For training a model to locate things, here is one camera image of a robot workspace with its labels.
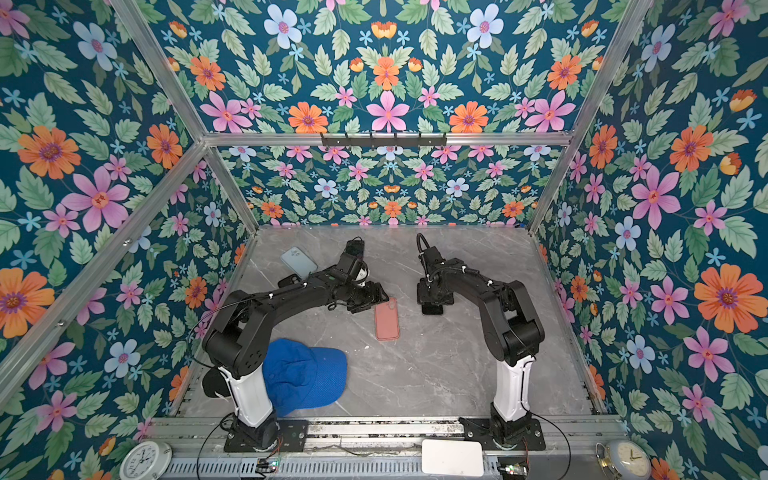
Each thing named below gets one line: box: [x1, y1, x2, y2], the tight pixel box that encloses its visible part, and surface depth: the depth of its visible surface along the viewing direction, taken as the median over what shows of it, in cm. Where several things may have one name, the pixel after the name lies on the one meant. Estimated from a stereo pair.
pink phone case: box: [375, 297, 400, 341], surface depth 97 cm
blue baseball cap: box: [262, 338, 348, 417], surface depth 83 cm
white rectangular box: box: [421, 439, 484, 477], surface depth 69 cm
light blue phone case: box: [280, 246, 319, 280], surface depth 111 cm
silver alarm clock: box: [595, 439, 652, 480], surface depth 69 cm
